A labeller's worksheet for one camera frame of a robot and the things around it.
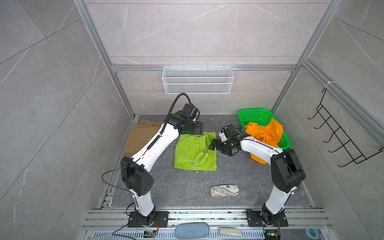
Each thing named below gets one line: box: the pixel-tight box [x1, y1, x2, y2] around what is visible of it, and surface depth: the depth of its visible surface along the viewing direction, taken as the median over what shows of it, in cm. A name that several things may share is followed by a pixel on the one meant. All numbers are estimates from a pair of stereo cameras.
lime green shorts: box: [174, 132, 217, 171], surface depth 96 cm
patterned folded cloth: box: [210, 184, 240, 199], surface depth 81 cm
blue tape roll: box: [305, 226, 319, 240], surface depth 71 cm
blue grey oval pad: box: [175, 222, 210, 240], surface depth 70 cm
